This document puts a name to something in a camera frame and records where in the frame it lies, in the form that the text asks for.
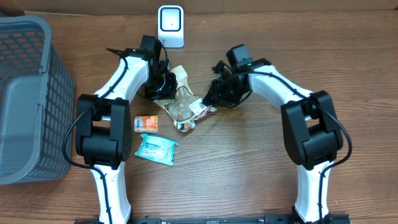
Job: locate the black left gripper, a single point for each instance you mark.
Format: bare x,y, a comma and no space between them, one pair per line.
168,94

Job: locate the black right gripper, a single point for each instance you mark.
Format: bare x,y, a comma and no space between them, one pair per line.
221,97

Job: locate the brown mushroom snack bag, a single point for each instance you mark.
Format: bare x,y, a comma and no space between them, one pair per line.
186,107

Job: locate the orange tissue pack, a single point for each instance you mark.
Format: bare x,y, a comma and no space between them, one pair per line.
146,124

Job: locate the teal wet wipes pack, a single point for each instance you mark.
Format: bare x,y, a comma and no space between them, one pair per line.
157,149

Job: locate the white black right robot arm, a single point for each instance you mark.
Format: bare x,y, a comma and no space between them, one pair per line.
311,132

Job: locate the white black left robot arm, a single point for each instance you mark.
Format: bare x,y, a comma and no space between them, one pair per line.
103,126

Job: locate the white barcode scanner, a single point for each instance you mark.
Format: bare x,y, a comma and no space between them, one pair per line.
171,26

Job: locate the black mesh basket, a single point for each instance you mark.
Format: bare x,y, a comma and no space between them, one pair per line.
37,102

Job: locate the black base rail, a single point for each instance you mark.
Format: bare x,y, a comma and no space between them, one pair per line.
267,219

